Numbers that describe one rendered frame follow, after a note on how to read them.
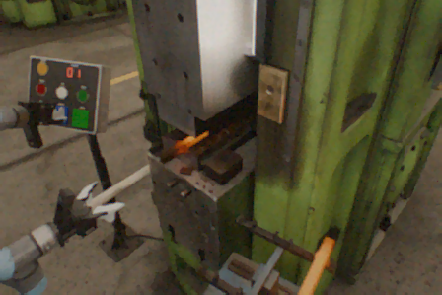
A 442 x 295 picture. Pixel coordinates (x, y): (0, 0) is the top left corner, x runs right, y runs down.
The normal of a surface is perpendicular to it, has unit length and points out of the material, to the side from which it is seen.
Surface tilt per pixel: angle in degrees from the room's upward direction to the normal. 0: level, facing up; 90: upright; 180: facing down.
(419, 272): 0
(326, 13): 90
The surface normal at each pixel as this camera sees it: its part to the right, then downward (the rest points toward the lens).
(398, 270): -0.02, -0.81
